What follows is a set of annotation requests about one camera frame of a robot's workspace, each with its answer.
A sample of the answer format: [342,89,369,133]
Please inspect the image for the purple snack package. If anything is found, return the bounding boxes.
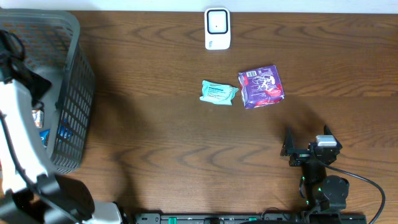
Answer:
[238,65,285,109]

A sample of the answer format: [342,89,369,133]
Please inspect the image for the mint green wipes pack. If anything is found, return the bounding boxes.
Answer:
[200,80,239,106]

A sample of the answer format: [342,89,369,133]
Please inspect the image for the blue Oreo cookie pack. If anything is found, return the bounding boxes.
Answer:
[39,119,73,150]

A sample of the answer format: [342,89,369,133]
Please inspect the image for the orange snack packet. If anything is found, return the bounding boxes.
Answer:
[32,110,44,128]

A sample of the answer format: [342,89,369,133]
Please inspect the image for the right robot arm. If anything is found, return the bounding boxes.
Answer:
[280,126,349,223]

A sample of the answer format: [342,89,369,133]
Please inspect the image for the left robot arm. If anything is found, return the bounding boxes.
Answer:
[1,30,130,223]

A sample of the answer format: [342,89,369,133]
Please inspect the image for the grey plastic mesh basket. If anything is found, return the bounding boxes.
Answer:
[1,9,95,174]

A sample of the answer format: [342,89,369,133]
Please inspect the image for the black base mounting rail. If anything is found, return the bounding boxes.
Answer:
[134,213,367,224]

